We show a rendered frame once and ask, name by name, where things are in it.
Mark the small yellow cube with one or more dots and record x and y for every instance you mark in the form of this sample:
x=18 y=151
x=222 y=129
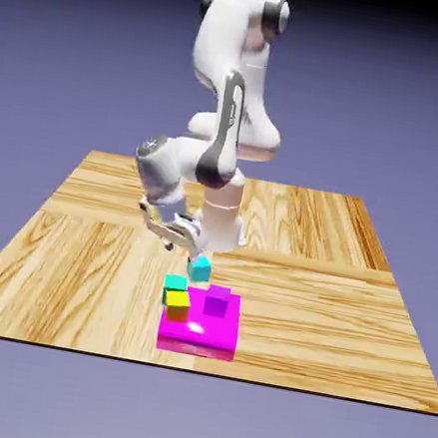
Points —
x=177 y=304

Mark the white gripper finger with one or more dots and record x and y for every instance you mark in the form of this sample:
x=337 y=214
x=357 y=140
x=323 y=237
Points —
x=169 y=245
x=195 y=255

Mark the small teal cube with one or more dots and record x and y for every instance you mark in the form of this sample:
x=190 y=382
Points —
x=174 y=283

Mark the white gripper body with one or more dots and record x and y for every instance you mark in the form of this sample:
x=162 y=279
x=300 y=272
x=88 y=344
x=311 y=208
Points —
x=168 y=230

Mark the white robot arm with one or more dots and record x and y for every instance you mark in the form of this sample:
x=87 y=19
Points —
x=233 y=43

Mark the small cyan cube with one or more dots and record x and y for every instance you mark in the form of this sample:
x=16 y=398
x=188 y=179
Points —
x=200 y=269

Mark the small purple cube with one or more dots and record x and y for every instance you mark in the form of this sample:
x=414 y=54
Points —
x=215 y=303

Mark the large magenta box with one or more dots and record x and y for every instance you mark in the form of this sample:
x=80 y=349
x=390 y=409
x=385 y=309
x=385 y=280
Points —
x=199 y=331

